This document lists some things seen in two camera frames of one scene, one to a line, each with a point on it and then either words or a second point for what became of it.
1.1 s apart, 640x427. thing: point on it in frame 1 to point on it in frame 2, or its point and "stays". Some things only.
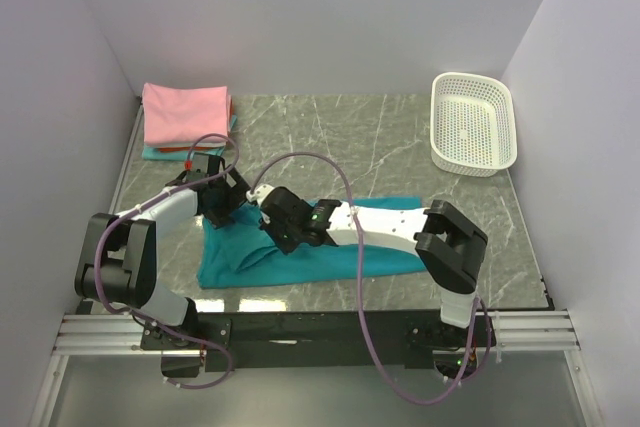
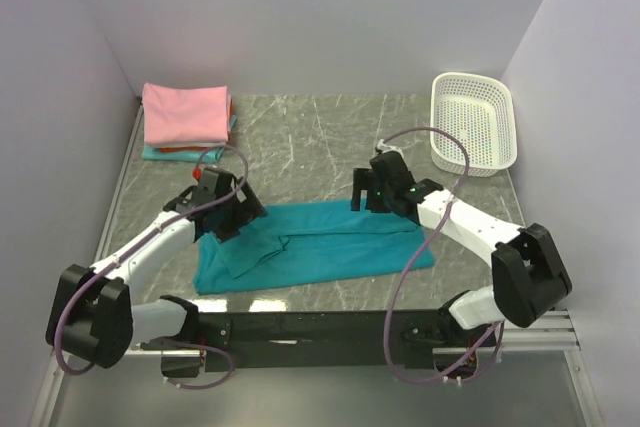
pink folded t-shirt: x=179 y=116 stays
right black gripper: x=270 y=226 to x=364 y=180
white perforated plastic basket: x=472 y=124 stays
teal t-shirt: x=240 y=251 stays
